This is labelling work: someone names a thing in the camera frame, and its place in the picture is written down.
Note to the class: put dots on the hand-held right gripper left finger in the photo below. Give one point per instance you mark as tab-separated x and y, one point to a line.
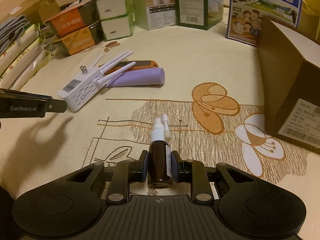
144	166

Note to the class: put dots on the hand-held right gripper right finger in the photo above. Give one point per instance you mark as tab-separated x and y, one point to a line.
175	166

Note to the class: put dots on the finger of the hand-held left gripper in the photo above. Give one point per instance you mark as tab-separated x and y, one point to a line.
57	106
30	93

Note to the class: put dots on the brown spray bottle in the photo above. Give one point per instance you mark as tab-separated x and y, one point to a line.
158	162

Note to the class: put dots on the white wifi extender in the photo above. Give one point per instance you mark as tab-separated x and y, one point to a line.
77	92

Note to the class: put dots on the brown cardboard box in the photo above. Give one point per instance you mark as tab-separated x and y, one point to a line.
280	80

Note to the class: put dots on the black bowl with yellow label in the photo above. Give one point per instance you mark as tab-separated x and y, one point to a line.
77	42

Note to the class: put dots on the grey folded cloth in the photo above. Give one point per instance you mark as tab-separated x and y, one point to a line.
12	28

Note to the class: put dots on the black bowl with orange label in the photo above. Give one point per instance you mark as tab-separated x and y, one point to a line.
67	25

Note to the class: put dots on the purple cylinder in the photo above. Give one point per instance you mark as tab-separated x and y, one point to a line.
142	78

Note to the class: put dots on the plain cardboard carton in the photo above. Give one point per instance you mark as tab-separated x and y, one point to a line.
30	5

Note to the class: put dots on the orange and black tube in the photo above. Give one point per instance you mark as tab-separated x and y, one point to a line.
143	65

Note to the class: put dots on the green and white box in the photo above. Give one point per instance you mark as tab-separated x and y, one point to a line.
116	28
111	6

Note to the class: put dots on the black pouch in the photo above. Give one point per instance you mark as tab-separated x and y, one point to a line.
71	5

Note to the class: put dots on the cream printed tablecloth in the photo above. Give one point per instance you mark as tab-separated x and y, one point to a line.
175	50

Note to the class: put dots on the white box with photo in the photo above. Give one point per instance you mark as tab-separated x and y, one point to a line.
160	16

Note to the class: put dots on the dark green box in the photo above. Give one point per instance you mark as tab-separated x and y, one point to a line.
190	5

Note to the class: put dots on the blue illustrated milk carton box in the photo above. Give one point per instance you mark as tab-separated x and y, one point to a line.
250	0

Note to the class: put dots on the yellowish brown carton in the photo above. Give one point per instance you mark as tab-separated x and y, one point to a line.
311	12

